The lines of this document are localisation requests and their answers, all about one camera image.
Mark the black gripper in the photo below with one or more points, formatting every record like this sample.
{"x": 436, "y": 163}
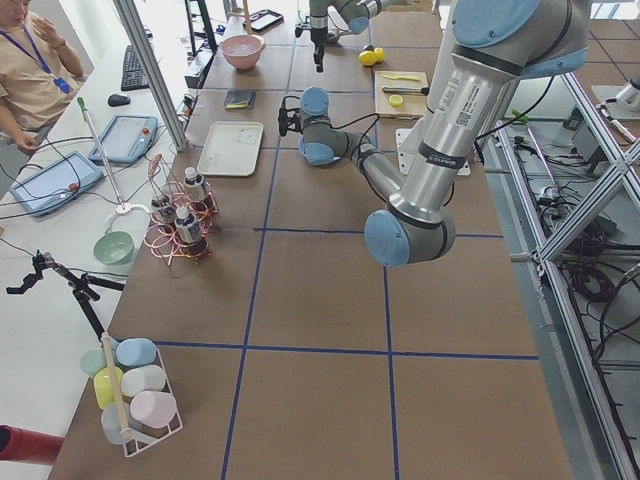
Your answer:
{"x": 317, "y": 32}
{"x": 298, "y": 120}

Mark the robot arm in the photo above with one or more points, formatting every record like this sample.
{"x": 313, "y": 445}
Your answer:
{"x": 356, "y": 15}
{"x": 486, "y": 46}

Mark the steel ice scoop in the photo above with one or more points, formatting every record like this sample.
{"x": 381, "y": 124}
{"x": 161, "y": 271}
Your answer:
{"x": 334, "y": 36}

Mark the large yellow lemon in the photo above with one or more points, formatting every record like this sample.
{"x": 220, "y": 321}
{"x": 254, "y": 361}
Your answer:
{"x": 368, "y": 58}

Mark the grey folded cloth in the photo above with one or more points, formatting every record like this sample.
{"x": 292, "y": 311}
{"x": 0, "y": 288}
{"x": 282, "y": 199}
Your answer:
{"x": 240, "y": 99}

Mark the small yellow lemon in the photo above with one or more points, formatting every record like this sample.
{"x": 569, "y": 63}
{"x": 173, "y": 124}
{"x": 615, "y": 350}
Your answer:
{"x": 380, "y": 54}

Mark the cream bear serving tray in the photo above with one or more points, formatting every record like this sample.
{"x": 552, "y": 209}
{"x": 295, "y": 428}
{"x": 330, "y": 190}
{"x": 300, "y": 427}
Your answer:
{"x": 231, "y": 149}

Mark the steel cylinder tool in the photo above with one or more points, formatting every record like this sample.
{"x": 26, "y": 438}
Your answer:
{"x": 406, "y": 90}

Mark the pink bowl of ice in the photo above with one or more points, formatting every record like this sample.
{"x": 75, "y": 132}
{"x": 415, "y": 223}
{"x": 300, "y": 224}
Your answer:
{"x": 243, "y": 51}

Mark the wooden cutting board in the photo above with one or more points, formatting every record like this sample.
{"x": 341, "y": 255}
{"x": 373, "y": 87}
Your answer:
{"x": 414, "y": 105}

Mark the lemon half slice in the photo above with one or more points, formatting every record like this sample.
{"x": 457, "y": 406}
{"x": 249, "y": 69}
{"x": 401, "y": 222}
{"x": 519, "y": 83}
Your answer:
{"x": 396, "y": 100}

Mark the yellow plastic knife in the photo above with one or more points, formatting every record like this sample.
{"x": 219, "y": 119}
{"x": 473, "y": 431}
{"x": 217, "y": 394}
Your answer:
{"x": 413, "y": 78}

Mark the dark tea bottle middle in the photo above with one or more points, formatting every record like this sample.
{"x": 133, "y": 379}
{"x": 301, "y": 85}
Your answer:
{"x": 194, "y": 186}

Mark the dark tea bottle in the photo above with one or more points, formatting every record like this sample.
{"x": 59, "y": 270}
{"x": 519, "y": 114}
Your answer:
{"x": 190, "y": 232}
{"x": 163, "y": 212}
{"x": 194, "y": 186}

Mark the dark tea bottle left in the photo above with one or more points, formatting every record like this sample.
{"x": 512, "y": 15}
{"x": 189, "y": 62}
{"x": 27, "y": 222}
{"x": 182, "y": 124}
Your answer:
{"x": 190, "y": 232}

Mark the dark tea bottle rear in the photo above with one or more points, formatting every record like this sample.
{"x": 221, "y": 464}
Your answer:
{"x": 163, "y": 212}

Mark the black keyboard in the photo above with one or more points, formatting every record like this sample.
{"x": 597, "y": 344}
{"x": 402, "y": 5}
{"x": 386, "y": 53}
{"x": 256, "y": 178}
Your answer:
{"x": 133, "y": 76}

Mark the blue teach pendant far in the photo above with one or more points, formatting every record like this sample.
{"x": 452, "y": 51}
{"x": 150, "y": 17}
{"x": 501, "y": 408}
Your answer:
{"x": 128, "y": 137}

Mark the blue teach pendant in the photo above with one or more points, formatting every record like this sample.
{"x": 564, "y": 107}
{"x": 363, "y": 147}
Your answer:
{"x": 57, "y": 184}
{"x": 128, "y": 137}

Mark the black computer mouse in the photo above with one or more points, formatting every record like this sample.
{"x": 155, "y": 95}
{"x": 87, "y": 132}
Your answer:
{"x": 118, "y": 100}

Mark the mint green bowl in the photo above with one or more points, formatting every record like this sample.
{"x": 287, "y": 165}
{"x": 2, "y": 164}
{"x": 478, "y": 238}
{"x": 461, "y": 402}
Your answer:
{"x": 114, "y": 248}

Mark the blue teach pendant near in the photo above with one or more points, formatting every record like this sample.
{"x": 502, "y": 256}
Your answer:
{"x": 57, "y": 184}

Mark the person in beige shirt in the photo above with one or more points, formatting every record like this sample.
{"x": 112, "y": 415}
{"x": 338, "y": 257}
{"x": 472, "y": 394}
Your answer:
{"x": 40, "y": 74}

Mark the copper wire bottle rack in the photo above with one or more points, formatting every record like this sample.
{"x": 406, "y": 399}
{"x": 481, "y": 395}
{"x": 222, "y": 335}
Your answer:
{"x": 166, "y": 246}

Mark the aluminium frame post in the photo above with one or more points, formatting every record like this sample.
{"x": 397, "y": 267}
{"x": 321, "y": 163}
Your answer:
{"x": 133, "y": 26}

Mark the black camera tripod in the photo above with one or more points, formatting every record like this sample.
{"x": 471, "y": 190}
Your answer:
{"x": 81, "y": 286}

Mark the white wire cup basket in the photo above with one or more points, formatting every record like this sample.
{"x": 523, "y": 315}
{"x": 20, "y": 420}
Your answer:
{"x": 133, "y": 392}

